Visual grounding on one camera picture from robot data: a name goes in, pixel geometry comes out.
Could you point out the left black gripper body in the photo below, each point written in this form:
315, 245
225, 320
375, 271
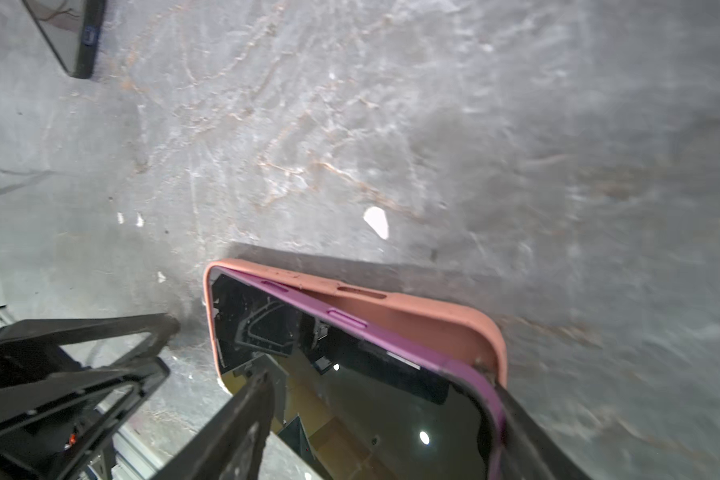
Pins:
46, 449

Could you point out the pink phone case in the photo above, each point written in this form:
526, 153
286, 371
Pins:
458, 331

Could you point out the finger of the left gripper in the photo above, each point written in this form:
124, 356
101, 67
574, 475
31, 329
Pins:
114, 393
32, 349

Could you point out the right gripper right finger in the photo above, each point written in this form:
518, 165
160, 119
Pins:
527, 451

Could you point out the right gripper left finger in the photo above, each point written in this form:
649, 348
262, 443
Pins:
231, 445

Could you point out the black phone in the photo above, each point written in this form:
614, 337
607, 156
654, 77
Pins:
353, 399
71, 28

